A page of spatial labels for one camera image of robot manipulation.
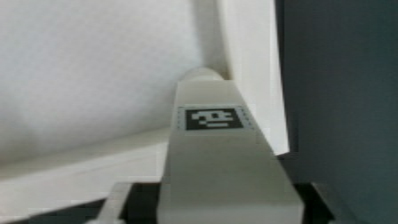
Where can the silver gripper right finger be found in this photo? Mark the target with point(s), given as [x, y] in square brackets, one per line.
[320, 209]

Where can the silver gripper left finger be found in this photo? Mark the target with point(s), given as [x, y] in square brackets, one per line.
[130, 204]

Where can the white leg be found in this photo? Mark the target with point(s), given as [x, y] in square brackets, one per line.
[224, 183]

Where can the white desk top tray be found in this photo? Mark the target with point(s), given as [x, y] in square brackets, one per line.
[94, 55]

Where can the white front fence bar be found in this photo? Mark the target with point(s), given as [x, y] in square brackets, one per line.
[67, 179]

